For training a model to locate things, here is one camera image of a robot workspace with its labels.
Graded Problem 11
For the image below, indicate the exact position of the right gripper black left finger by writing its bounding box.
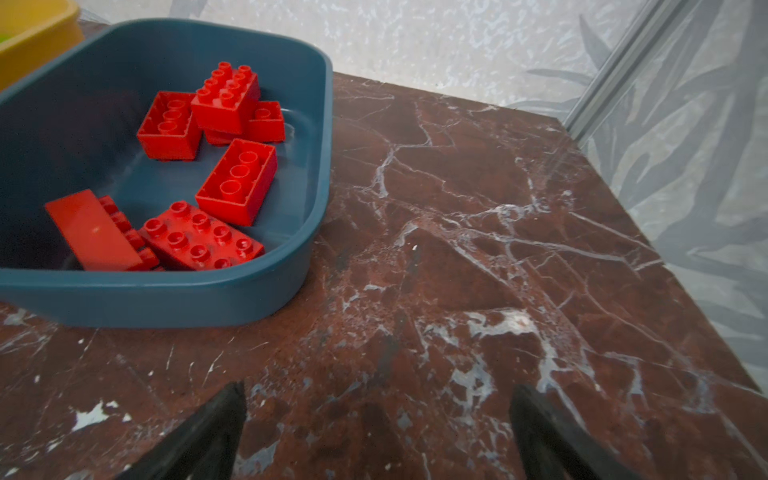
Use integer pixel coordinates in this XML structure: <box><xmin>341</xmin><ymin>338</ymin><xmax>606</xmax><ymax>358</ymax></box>
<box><xmin>118</xmin><ymin>381</ymin><xmax>247</xmax><ymax>479</ymax></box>

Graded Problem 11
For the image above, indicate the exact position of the aluminium corner post right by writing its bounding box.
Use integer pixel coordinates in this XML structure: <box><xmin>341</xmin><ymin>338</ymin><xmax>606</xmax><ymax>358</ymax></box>
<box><xmin>564</xmin><ymin>0</ymin><xmax>696</xmax><ymax>143</ymax></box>

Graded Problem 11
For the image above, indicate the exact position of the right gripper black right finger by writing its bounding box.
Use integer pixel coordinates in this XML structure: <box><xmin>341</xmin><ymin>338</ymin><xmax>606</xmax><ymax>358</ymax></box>
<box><xmin>509</xmin><ymin>384</ymin><xmax>639</xmax><ymax>480</ymax></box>

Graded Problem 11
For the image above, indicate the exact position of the yellow plastic bin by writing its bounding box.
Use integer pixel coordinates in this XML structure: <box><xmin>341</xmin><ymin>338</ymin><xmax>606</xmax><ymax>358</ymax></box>
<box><xmin>1</xmin><ymin>0</ymin><xmax>84</xmax><ymax>90</ymax></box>

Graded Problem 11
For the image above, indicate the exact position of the dark teal plastic bin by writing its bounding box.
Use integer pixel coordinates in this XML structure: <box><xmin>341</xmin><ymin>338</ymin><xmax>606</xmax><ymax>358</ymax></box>
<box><xmin>1</xmin><ymin>19</ymin><xmax>333</xmax><ymax>328</ymax></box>

